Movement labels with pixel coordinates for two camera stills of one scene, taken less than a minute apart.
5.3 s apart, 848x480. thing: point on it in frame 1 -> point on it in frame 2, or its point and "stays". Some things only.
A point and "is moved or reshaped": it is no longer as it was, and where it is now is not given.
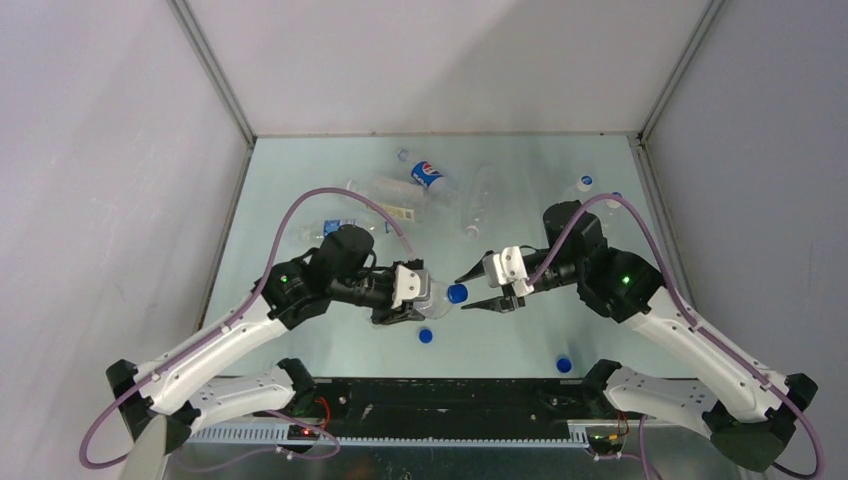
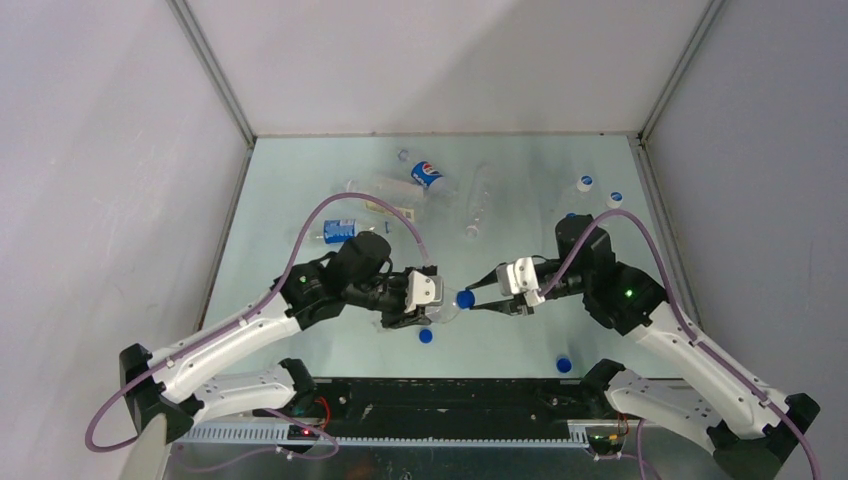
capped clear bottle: (611, 203) stays
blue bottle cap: (564, 365) stays
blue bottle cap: (457, 293) is moved or reshaped
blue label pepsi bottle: (437, 307) is moved or reshaped
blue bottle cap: (425, 336) stays
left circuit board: (299, 432) stays
